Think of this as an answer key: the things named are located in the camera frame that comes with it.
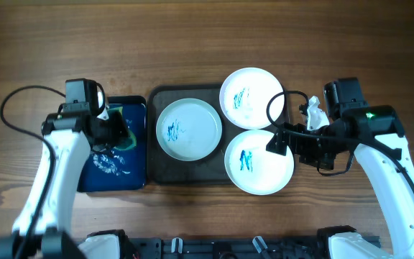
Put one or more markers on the pale green plate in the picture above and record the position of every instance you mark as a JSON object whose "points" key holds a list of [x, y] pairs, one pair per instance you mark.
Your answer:
{"points": [[189, 129]]}

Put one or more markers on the blue water tray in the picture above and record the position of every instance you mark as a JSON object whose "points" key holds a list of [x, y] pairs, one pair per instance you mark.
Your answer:
{"points": [[121, 170]]}

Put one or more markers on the white plate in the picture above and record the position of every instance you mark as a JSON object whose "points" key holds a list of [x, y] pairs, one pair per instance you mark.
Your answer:
{"points": [[252, 168], [249, 95]]}

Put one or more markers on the green yellow sponge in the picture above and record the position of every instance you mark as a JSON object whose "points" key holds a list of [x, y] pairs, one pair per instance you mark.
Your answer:
{"points": [[129, 142]]}

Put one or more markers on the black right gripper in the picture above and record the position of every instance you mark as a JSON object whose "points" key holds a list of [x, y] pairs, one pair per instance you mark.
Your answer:
{"points": [[291, 142]]}

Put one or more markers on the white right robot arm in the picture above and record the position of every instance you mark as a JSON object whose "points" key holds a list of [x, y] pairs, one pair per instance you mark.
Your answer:
{"points": [[375, 138]]}

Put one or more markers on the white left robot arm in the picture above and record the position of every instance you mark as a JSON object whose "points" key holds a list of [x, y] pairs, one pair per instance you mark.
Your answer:
{"points": [[44, 223]]}

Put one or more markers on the dark brown serving tray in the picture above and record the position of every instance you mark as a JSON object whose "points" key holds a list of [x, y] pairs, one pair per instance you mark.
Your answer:
{"points": [[165, 170]]}

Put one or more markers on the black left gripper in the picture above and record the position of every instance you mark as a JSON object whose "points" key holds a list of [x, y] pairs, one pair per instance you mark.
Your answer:
{"points": [[116, 122]]}

